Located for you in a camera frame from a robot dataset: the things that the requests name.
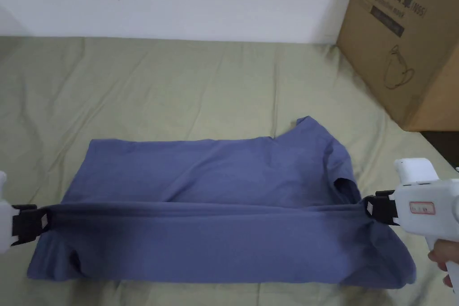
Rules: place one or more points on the bed with pale green sheet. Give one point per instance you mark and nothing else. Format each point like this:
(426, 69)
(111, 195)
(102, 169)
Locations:
(179, 80)

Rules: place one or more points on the brown cardboard carton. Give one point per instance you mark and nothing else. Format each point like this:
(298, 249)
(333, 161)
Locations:
(412, 33)

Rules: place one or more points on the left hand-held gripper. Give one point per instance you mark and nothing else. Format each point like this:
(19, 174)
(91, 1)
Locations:
(5, 223)

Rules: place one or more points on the dark blue shirt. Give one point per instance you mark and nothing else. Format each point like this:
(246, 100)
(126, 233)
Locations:
(215, 177)

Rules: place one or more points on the person's right hand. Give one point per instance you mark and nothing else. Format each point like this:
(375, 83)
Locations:
(441, 253)

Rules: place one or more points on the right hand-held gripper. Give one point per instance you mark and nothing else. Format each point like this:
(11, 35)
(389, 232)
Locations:
(423, 220)

